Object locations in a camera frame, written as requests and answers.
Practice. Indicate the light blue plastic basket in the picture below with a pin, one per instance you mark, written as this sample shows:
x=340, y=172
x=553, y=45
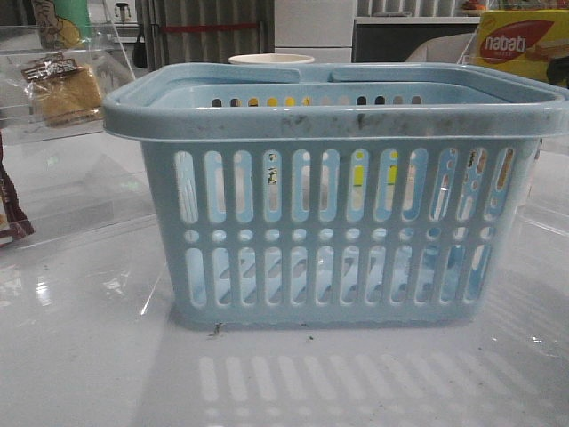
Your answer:
x=332, y=194

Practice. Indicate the yellow Nabati wafer box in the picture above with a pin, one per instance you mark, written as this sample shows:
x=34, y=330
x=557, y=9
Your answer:
x=530, y=43

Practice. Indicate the bread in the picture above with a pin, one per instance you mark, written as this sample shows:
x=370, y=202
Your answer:
x=63, y=91

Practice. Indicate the brown snack packet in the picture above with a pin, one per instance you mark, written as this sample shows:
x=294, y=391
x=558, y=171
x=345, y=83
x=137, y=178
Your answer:
x=15, y=225

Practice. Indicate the green cartoon drink can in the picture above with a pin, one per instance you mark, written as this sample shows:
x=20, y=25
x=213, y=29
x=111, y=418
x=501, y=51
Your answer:
x=62, y=24

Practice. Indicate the clear acrylic shelf left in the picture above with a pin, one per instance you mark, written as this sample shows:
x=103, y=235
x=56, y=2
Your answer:
x=84, y=191

